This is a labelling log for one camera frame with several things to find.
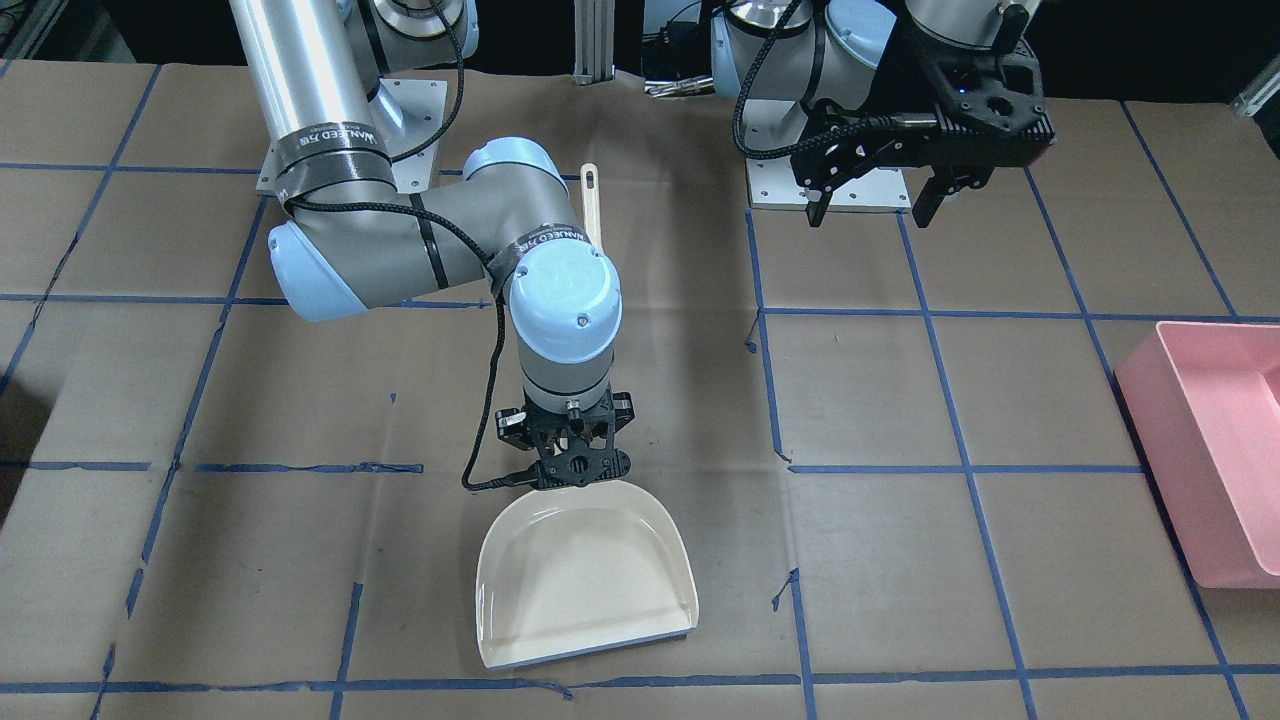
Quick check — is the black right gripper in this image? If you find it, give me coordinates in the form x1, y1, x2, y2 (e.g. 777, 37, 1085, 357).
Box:
495, 392, 635, 489

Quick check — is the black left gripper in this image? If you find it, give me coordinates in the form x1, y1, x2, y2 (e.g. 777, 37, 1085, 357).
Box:
790, 20, 1056, 229

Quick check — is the beige plastic dustpan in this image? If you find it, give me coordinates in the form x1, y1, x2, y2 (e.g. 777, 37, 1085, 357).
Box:
475, 480, 700, 670

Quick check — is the beige hand brush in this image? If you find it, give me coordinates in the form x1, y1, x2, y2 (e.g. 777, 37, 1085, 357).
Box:
580, 161, 604, 252

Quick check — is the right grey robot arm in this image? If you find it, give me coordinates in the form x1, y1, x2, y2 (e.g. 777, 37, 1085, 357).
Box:
230, 1, 634, 489

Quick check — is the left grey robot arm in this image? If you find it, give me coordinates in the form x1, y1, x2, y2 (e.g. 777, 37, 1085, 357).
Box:
710, 1, 1055, 228

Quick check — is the pink plastic bin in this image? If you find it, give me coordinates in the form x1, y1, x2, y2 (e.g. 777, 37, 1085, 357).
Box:
1115, 322, 1279, 589

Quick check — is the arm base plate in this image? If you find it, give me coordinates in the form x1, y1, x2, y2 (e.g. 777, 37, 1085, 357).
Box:
746, 158, 913, 213
256, 79, 449, 197

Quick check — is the aluminium frame post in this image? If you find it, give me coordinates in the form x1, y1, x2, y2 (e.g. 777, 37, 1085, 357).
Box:
572, 0, 616, 86

